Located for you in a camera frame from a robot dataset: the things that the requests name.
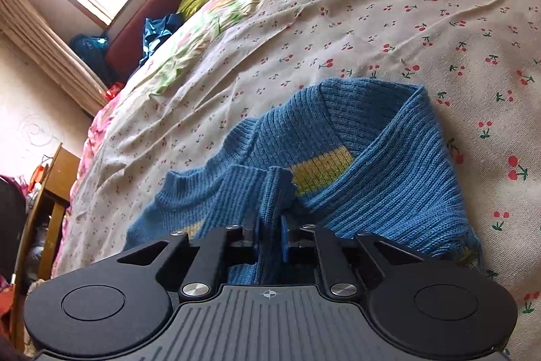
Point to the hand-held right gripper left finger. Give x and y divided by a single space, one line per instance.
250 229

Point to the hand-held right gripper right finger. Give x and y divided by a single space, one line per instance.
287 236

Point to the blue knit sweater yellow stripe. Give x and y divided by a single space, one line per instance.
380 175

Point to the red small item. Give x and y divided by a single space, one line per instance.
113 92

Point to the wooden cabinet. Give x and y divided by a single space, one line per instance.
63 175

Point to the cherry print bed sheet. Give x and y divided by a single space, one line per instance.
338 27

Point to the orange item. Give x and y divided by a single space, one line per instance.
40 175

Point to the blue cloth on headboard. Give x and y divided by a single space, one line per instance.
158 31

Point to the yellow-green cloth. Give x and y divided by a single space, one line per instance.
192 3

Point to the teal mesh bag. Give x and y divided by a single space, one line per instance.
91 52

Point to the black screen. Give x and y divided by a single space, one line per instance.
10 225

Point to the pink red cloth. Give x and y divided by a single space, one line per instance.
5 301

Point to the beige curtain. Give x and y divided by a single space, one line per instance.
46 44

